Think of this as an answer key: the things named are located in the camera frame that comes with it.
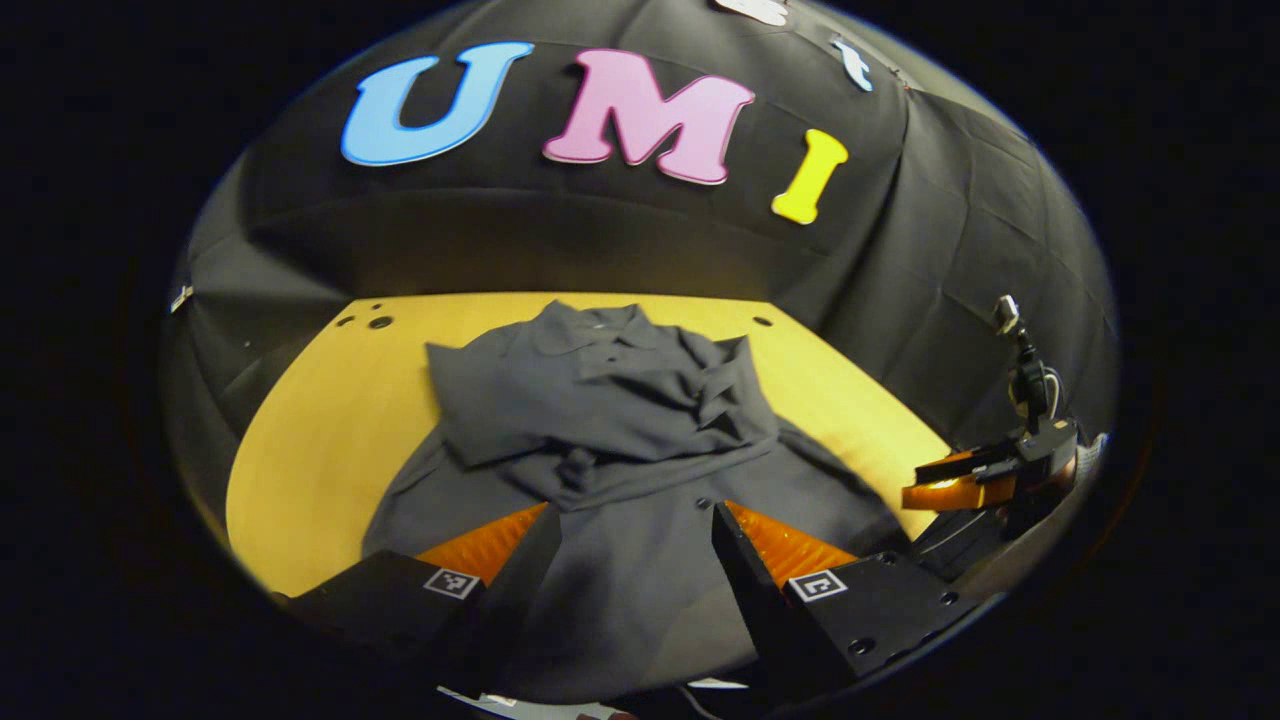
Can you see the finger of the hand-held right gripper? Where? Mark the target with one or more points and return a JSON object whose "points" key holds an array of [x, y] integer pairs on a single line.
{"points": [[960, 492], [955, 545]]}

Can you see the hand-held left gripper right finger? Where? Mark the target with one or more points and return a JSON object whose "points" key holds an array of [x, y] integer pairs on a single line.
{"points": [[750, 590]]}

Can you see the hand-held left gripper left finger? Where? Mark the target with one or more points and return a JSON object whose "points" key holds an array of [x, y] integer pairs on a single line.
{"points": [[515, 585]]}

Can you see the grey polo shirt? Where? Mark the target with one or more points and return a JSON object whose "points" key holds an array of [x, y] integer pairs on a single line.
{"points": [[600, 420]]}

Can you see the black backdrop cloth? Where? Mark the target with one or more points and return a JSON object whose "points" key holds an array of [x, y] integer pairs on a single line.
{"points": [[600, 240]]}

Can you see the silver backdrop clip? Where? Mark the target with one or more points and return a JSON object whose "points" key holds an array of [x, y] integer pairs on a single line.
{"points": [[180, 298]]}

